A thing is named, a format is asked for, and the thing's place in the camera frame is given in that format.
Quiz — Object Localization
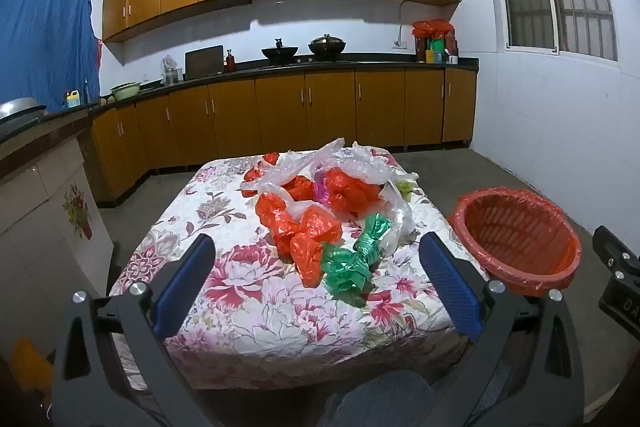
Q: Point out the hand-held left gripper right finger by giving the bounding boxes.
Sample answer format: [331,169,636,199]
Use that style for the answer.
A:
[419,232,586,427]

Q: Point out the clear bag with jars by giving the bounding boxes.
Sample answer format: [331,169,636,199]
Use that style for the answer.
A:
[160,54,182,85]

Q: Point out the red bag over boxes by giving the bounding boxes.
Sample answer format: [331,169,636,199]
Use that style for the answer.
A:
[411,19,456,38]

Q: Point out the dark cutting board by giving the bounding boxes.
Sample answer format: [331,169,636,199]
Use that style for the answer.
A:
[185,46,225,78]

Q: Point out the red lined plastic basket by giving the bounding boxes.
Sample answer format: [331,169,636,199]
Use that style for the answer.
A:
[447,188,583,300]

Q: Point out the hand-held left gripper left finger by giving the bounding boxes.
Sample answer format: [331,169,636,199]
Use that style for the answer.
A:
[50,234,216,427]

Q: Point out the metal basin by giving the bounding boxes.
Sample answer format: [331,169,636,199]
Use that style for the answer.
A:
[0,98,48,120]

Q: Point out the yellow plastic object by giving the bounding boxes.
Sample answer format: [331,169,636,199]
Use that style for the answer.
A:
[10,336,53,390]

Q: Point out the large black lidded wok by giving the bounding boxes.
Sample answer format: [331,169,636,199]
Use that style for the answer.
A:
[307,34,347,59]

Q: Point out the blue cloth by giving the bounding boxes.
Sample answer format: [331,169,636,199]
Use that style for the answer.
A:
[0,0,103,114]

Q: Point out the floral cloth covered table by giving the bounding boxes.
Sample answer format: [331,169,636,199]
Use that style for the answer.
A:
[107,146,488,390]

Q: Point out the purple plastic bag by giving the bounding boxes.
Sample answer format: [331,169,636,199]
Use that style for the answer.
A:
[314,174,332,206]

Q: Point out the wooden base cabinets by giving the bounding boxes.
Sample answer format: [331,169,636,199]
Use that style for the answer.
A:
[90,68,478,208]

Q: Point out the black countertop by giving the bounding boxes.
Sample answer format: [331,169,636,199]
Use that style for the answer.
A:
[0,56,481,145]

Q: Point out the small black wok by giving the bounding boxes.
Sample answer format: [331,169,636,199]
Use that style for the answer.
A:
[261,38,300,62]

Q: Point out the red plastic bag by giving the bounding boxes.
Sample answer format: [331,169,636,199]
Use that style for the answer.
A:
[325,169,382,214]
[299,207,344,249]
[287,176,317,202]
[290,232,323,287]
[255,194,302,254]
[244,152,281,182]

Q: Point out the tiled counter with flower decal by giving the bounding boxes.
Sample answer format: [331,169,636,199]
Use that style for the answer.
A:
[0,112,118,358]

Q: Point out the green basin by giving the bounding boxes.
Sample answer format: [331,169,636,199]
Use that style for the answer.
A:
[110,82,142,102]

